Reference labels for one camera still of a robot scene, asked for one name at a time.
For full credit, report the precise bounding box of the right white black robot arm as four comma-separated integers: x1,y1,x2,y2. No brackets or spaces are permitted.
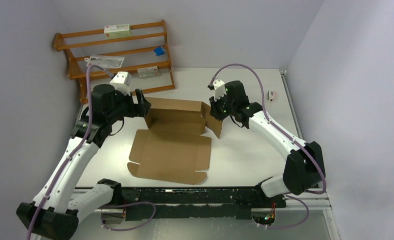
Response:
208,79,325,207

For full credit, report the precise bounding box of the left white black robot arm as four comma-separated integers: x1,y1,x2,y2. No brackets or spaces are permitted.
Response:
16,83,151,240

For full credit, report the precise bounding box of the aluminium frame rail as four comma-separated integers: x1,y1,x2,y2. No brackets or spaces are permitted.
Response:
29,187,341,240

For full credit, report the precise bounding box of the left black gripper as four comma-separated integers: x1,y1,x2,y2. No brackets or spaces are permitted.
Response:
107,87,151,124

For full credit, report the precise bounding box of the small blue object on shelf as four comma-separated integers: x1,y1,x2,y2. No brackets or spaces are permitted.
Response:
153,46,165,56

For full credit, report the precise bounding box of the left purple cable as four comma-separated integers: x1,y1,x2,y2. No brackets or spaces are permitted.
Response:
26,64,157,240

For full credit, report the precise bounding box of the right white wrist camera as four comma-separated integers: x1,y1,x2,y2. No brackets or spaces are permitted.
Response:
208,78,226,102

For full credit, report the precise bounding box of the white green box top shelf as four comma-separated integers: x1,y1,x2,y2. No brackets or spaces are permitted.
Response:
104,24,131,39

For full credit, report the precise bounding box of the small pink white object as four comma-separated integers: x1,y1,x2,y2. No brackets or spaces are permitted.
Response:
267,91,276,101

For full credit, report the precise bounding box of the white box lower shelf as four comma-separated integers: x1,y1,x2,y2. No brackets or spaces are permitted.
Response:
137,66,160,79

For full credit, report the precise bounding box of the clear plastic package on shelf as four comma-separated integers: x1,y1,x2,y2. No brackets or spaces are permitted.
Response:
84,55,125,69

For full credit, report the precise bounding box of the orange wooden shelf rack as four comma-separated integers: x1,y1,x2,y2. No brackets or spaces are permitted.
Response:
53,20,176,104

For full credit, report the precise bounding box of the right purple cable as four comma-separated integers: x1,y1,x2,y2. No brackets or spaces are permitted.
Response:
207,63,327,230

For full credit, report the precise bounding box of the brown cardboard box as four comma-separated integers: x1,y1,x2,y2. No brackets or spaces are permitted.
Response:
127,97,222,185

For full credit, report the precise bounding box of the purple cable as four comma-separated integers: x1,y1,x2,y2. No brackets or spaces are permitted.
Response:
207,63,327,230
26,64,157,240

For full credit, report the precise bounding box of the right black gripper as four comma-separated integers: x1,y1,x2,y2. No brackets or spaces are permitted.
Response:
209,92,236,121

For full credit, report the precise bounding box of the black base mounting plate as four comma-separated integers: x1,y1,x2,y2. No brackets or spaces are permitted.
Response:
114,186,286,221

